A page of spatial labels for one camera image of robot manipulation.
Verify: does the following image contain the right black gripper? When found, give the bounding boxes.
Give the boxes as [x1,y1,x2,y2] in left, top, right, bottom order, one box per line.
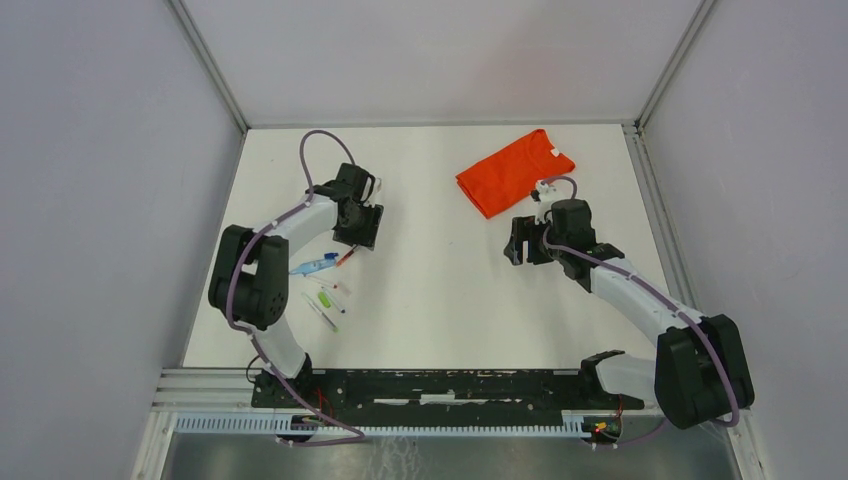
[503,215,568,265]

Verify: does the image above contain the red orange pen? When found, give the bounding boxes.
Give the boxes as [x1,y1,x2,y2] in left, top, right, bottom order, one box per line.
[335,245,359,267]

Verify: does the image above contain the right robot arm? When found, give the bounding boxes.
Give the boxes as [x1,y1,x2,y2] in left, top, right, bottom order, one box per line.
[504,199,755,429]

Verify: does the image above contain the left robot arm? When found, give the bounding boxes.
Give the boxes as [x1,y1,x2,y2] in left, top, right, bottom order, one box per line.
[207,163,384,408]

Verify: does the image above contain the blue pen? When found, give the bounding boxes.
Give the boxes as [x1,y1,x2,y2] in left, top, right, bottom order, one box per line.
[289,252,338,276]

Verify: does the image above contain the thin clear red-tip pen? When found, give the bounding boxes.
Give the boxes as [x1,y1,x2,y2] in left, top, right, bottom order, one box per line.
[303,275,338,290]

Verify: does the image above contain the green pen cap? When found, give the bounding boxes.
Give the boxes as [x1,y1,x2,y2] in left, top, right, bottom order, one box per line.
[317,292,332,309]

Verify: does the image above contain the thin blue-tip pen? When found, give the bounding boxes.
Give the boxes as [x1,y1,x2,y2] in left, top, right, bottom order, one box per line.
[324,290,347,314]

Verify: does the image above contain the thin green-tip pen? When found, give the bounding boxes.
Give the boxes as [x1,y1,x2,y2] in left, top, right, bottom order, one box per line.
[300,293,338,332]

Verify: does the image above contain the folded orange cloth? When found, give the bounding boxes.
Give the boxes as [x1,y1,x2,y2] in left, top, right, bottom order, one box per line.
[456,129,576,219]

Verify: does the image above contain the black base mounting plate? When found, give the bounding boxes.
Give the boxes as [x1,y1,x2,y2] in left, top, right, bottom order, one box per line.
[250,368,645,429]

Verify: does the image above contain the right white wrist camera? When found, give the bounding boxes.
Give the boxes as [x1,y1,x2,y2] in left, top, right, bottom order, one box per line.
[531,180,563,225]

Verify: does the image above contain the white slotted cable duct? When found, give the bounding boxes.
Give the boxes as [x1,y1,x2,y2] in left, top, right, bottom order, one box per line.
[173,412,594,440]

